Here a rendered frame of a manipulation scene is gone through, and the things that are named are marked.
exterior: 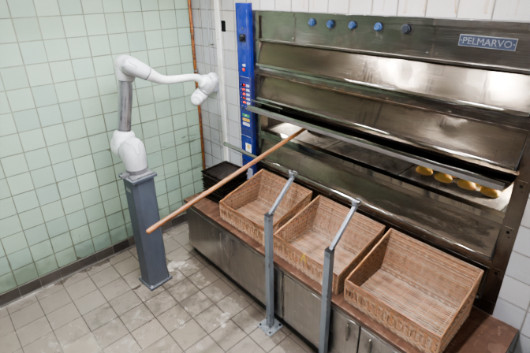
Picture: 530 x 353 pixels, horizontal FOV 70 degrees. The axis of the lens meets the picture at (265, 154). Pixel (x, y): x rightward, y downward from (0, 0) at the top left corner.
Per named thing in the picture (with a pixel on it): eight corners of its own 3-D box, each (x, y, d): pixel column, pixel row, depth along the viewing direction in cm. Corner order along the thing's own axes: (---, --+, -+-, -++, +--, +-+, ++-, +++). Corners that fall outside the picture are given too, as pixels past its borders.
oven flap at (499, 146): (260, 99, 298) (266, 74, 295) (515, 171, 177) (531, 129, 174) (256, 99, 295) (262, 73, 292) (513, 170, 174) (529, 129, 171)
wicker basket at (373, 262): (385, 261, 250) (390, 226, 239) (475, 308, 212) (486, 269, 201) (341, 299, 220) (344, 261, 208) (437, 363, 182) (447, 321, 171)
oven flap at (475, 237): (261, 159, 319) (266, 136, 316) (490, 259, 198) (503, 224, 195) (257, 159, 316) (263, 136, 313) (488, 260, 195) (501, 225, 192)
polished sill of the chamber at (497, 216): (266, 132, 315) (266, 128, 313) (505, 220, 193) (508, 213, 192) (261, 135, 311) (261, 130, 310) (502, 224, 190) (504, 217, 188)
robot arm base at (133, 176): (115, 176, 277) (113, 169, 275) (142, 166, 292) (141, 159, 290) (128, 183, 266) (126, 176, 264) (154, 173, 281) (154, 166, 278)
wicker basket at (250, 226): (263, 195, 331) (263, 167, 319) (312, 221, 293) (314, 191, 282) (218, 217, 300) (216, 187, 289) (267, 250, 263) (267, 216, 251)
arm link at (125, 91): (117, 162, 278) (106, 154, 293) (139, 160, 289) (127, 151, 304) (120, 55, 256) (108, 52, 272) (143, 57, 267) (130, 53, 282)
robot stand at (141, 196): (138, 279, 320) (117, 174, 280) (159, 267, 334) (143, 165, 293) (151, 291, 307) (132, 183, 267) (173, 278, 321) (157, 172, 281)
